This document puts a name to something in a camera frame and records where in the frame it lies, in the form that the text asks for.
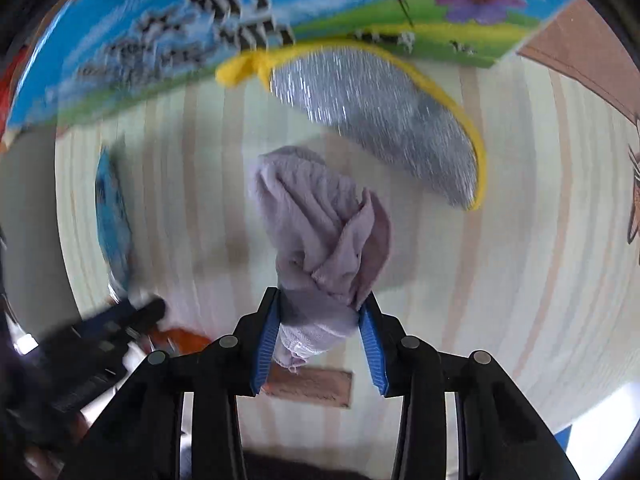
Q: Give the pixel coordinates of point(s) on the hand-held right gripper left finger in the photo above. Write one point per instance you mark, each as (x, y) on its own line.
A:
(265, 340)

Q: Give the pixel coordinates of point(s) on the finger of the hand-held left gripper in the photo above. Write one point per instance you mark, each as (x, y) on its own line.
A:
(107, 327)

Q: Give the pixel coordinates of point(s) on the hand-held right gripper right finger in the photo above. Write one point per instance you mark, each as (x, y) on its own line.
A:
(372, 345)

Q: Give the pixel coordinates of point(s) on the lilac towel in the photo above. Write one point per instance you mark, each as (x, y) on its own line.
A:
(320, 240)

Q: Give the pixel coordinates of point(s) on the brown rectangular sponge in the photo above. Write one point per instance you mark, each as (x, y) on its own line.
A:
(312, 385)

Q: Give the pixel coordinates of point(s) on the orange cloth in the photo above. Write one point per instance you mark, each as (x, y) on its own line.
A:
(182, 342)

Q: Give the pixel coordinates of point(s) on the blue flat packet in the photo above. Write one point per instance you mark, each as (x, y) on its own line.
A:
(114, 220)

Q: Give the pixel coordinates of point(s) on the silver yellow-trimmed oven mitt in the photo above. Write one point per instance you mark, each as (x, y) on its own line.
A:
(380, 110)

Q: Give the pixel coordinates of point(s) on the blue printed carton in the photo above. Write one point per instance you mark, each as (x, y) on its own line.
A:
(200, 25)

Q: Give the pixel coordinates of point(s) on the brown cardboard box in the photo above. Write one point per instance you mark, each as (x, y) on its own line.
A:
(585, 45)

